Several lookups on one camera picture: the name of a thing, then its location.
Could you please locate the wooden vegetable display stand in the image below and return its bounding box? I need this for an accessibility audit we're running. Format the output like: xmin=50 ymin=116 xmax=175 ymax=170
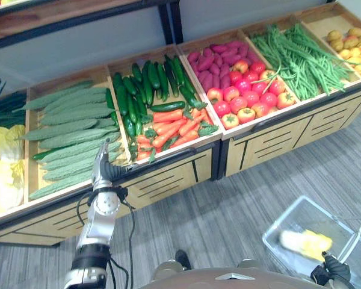
xmin=176 ymin=1 xmax=361 ymax=182
xmin=0 ymin=44 xmax=223 ymax=247

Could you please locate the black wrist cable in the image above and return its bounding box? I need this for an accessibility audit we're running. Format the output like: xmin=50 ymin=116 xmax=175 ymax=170
xmin=120 ymin=195 xmax=137 ymax=289
xmin=107 ymin=255 xmax=130 ymax=289

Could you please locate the dark green cucumber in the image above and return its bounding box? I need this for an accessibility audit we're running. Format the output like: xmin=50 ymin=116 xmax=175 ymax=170
xmin=147 ymin=61 xmax=161 ymax=90
xmin=131 ymin=62 xmax=144 ymax=83
xmin=122 ymin=76 xmax=137 ymax=96
xmin=179 ymin=85 xmax=200 ymax=108
xmin=32 ymin=146 xmax=67 ymax=161
xmin=126 ymin=95 xmax=138 ymax=124
xmin=152 ymin=101 xmax=187 ymax=113
xmin=141 ymin=60 xmax=154 ymax=106
xmin=156 ymin=63 xmax=170 ymax=102
xmin=134 ymin=99 xmax=144 ymax=136
xmin=123 ymin=114 xmax=137 ymax=138
xmin=172 ymin=55 xmax=186 ymax=87
xmin=105 ymin=88 xmax=120 ymax=128
xmin=113 ymin=72 xmax=129 ymax=117
xmin=164 ymin=60 xmax=180 ymax=98

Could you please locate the light green bitter gourd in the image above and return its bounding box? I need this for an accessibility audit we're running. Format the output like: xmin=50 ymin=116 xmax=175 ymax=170
xmin=43 ymin=161 xmax=94 ymax=182
xmin=39 ymin=102 xmax=115 ymax=126
xmin=94 ymin=117 xmax=119 ymax=129
xmin=19 ymin=119 xmax=99 ymax=141
xmin=37 ymin=138 xmax=122 ymax=164
xmin=13 ymin=79 xmax=94 ymax=113
xmin=38 ymin=128 xmax=121 ymax=151
xmin=43 ymin=87 xmax=109 ymax=114
xmin=42 ymin=150 xmax=125 ymax=171
xmin=29 ymin=171 xmax=94 ymax=200

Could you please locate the pile of green beans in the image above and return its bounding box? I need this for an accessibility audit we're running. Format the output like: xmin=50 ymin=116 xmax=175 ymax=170
xmin=250 ymin=22 xmax=361 ymax=102

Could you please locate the silver robot body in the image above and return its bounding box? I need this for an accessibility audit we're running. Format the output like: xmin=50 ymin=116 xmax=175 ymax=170
xmin=140 ymin=249 xmax=329 ymax=289

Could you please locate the green scallion bunch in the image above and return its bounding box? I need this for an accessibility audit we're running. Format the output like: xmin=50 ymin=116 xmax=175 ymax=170
xmin=0 ymin=78 xmax=27 ymax=143

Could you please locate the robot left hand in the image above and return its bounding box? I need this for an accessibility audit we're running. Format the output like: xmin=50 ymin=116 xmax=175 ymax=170
xmin=91 ymin=138 xmax=131 ymax=191

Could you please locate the wooden shelf with black frame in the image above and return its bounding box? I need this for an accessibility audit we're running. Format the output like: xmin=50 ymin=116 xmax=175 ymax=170
xmin=0 ymin=0 xmax=183 ymax=52

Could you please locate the single long green bean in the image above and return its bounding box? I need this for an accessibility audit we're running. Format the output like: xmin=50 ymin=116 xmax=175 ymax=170
xmin=251 ymin=64 xmax=283 ymax=95

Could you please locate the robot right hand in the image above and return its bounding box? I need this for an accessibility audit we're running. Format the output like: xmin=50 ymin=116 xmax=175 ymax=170
xmin=310 ymin=251 xmax=356 ymax=289

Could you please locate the clear plastic shopping basket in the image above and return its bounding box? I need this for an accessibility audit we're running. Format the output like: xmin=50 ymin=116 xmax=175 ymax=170
xmin=262 ymin=195 xmax=361 ymax=284

